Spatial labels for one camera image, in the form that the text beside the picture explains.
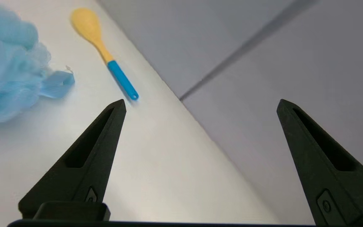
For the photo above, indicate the light blue mesh bath sponge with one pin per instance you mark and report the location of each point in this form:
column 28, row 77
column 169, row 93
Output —
column 9, row 67

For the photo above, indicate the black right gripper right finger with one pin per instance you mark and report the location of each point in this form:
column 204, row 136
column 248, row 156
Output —
column 329, row 164

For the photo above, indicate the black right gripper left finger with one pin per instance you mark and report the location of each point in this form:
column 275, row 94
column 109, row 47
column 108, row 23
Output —
column 83, row 164

